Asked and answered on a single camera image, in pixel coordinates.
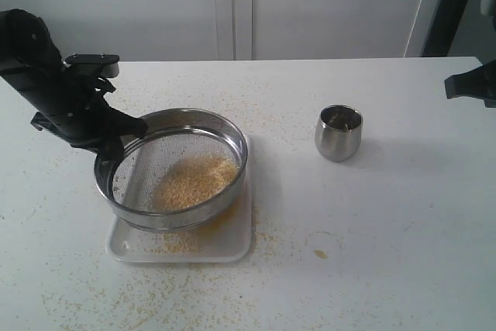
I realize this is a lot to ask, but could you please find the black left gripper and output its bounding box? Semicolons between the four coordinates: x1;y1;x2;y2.
7;9;148;161

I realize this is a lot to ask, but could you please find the round steel mesh sieve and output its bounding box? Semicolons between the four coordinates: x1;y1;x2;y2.
94;108;249;233

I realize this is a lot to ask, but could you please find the yellow granular grain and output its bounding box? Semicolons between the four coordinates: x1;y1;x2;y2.
153;156;239;212

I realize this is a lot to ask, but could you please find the stainless steel cup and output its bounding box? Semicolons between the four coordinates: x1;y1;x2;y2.
315;105;363;162

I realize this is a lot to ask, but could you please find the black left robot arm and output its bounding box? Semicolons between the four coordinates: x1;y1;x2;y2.
1;9;148;160

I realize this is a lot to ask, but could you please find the white cabinet with doors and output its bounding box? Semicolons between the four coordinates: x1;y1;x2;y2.
1;0;439;61

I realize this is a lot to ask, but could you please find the white square plastic tray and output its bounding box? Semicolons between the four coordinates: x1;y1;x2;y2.
107;133;252;264

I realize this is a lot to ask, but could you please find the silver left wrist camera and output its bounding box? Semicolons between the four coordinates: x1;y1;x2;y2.
64;53;120;78

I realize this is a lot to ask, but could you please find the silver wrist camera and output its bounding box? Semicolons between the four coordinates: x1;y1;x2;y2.
64;53;120;78
480;0;496;27

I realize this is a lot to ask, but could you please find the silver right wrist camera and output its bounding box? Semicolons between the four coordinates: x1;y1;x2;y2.
480;0;496;27

